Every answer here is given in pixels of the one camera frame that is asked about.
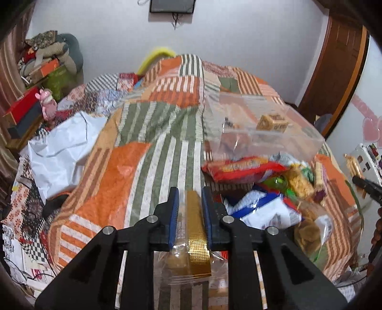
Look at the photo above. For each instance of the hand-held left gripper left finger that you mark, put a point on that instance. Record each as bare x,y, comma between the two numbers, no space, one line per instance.
174,220

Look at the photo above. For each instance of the gold-sealed clear snack packet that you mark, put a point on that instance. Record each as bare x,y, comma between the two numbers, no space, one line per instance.
195,232
355,170

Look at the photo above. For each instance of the pink toy figure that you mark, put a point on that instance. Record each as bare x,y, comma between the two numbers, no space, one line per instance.
47,102

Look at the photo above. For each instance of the green snack packet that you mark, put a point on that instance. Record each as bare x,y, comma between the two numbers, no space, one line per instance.
279,181

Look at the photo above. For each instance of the white sticker-covered box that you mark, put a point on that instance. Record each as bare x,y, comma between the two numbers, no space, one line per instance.
365,158

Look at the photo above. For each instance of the pink heart decal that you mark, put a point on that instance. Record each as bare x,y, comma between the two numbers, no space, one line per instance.
370,122

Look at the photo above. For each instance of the red snack packet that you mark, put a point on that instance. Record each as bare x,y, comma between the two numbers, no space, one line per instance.
238,171

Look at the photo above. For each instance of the wall mounted monitor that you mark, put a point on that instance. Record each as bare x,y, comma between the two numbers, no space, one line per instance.
172,6

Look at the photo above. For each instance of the yellow curved tube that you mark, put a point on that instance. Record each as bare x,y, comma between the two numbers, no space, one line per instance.
152,58

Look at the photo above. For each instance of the grey bag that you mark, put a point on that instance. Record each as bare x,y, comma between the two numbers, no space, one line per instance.
323,123

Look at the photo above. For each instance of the yellow cracker packet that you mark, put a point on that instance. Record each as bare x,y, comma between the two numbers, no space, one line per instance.
300,181

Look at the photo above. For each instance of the dark grey box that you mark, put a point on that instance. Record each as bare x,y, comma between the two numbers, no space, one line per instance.
25,122

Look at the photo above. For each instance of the wooden door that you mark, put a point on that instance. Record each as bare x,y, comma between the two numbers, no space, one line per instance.
334,74

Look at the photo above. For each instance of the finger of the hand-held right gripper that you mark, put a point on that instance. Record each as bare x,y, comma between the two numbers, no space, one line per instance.
368,187

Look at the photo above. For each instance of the red box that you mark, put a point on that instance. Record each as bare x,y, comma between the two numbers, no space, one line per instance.
22,104

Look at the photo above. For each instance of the checkered patchwork bedsheet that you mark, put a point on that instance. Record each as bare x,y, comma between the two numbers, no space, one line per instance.
95,89

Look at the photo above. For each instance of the white plastic sheet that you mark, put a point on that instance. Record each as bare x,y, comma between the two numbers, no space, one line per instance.
62,155

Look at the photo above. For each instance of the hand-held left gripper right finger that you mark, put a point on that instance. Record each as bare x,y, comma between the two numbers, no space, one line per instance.
206,220

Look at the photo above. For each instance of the green box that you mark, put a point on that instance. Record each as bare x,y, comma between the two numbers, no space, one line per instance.
58,82

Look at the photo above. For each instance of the orange striped patchwork blanket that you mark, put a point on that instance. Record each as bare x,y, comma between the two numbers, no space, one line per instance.
155,143

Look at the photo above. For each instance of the black cloth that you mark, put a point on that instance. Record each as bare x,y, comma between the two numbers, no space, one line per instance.
53,205

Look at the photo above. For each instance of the striped brown curtain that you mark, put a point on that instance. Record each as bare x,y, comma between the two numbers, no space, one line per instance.
12,74

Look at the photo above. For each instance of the orange box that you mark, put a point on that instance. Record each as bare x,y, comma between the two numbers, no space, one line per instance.
49,67

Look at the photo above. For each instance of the pile of cushions and cloths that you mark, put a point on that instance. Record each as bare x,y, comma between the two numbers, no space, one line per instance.
47,50

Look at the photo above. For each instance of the small gold box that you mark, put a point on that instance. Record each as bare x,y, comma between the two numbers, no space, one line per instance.
272,122

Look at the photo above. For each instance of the clear plastic container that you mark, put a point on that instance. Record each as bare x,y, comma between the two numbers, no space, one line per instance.
268,143

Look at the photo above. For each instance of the clear bag of cookies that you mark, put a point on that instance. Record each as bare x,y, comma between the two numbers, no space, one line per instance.
310,229

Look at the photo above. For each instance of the blue and white snack packet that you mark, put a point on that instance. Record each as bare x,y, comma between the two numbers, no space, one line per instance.
262,208

